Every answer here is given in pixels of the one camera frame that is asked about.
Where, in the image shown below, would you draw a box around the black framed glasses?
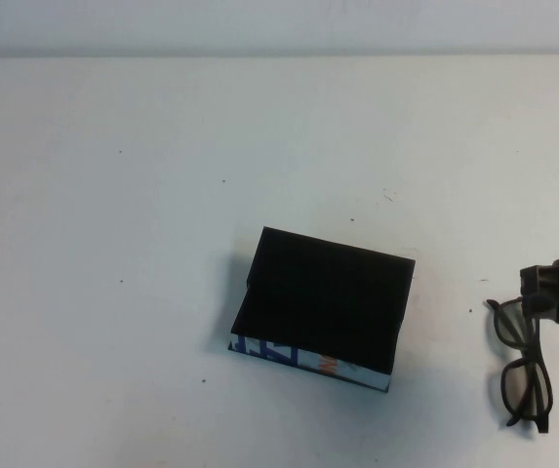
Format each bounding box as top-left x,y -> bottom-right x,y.
485,296 -> 553,434

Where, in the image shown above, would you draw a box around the black glasses case printed front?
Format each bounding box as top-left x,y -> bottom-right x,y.
228,225 -> 418,394

